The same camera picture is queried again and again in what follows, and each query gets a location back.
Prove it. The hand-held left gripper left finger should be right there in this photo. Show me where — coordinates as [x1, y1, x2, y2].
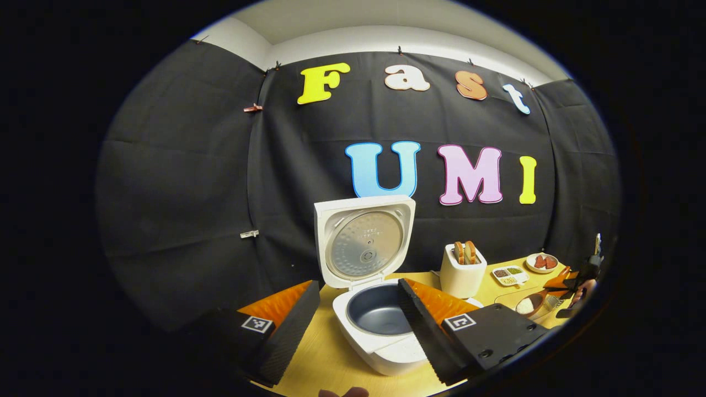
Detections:
[181, 280, 322, 387]

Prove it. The row of black cloth clips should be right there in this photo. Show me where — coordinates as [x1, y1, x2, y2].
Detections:
[197, 35, 537, 90]

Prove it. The white divided grain dish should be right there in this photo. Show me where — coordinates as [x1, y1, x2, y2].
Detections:
[491, 265, 530, 288]

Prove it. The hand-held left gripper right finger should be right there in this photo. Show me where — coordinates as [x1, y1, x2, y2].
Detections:
[397, 278, 550, 387]

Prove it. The white rice cooker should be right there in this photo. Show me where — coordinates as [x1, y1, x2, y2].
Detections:
[314, 194, 484, 377]

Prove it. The small white plate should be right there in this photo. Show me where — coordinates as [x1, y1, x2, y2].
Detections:
[525, 253, 560, 275]

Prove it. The white toaster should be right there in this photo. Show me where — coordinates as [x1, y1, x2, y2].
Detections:
[439, 240, 488, 300]

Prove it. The black backdrop cloth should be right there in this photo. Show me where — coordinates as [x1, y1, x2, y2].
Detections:
[95, 39, 623, 331]

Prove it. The brown wooden spoon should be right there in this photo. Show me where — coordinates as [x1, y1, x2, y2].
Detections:
[515, 284, 563, 320]

